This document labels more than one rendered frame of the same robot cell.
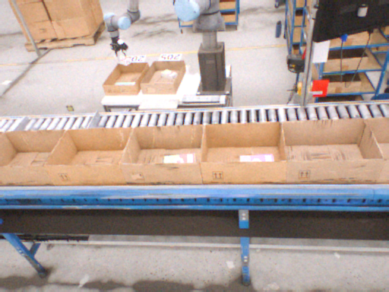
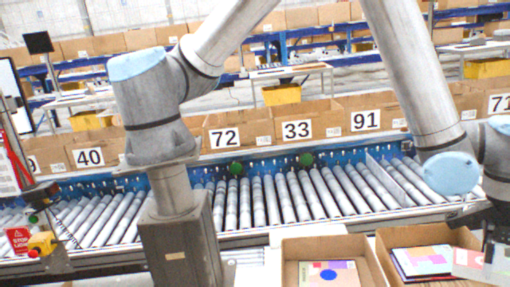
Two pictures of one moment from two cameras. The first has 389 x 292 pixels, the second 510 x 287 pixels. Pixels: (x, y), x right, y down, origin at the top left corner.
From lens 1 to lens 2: 3.15 m
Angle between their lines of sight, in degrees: 118
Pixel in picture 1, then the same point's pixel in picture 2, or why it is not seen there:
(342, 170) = (113, 135)
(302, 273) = not seen: hidden behind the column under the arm
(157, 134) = (252, 131)
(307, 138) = (113, 159)
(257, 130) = not seen: hidden behind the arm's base
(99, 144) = (317, 132)
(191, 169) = (215, 119)
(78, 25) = not seen: outside the picture
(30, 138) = (389, 112)
